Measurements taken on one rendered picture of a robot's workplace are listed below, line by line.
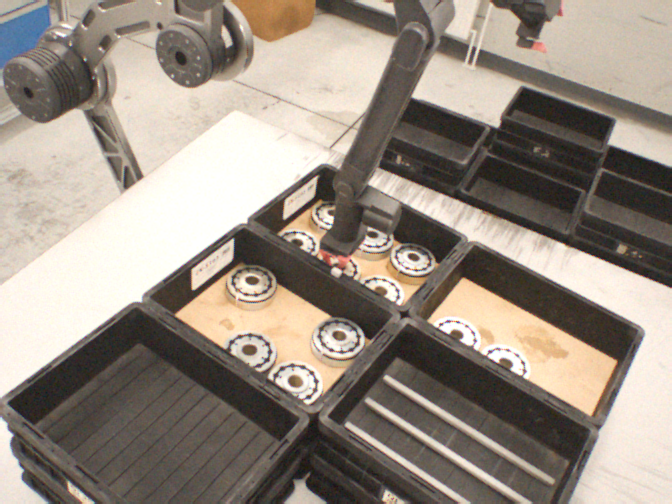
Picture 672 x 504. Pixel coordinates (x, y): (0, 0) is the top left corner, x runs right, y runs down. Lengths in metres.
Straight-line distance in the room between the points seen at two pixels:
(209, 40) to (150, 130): 1.86
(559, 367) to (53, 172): 2.31
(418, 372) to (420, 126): 1.50
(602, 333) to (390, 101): 0.71
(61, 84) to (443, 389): 1.22
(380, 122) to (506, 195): 1.58
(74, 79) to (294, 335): 0.95
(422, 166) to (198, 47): 1.14
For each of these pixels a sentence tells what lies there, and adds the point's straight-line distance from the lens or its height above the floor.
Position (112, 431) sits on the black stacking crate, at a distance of 1.27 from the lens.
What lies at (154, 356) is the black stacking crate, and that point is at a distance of 1.36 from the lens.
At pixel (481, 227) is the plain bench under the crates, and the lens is 1.98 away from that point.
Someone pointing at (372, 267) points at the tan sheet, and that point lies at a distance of 1.57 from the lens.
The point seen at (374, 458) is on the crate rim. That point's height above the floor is 0.93.
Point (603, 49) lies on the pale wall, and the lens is 4.30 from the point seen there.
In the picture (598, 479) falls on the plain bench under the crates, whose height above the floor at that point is 0.70.
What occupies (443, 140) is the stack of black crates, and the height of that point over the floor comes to 0.49.
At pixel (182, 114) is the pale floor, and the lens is 3.54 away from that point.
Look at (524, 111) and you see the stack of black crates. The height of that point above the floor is 0.49.
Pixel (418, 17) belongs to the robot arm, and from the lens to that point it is 1.02.
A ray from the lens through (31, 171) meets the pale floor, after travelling 3.21.
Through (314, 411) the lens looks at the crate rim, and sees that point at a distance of 1.17.
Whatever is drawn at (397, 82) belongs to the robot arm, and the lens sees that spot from 1.11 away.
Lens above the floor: 1.89
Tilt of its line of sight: 42 degrees down
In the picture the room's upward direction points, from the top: 11 degrees clockwise
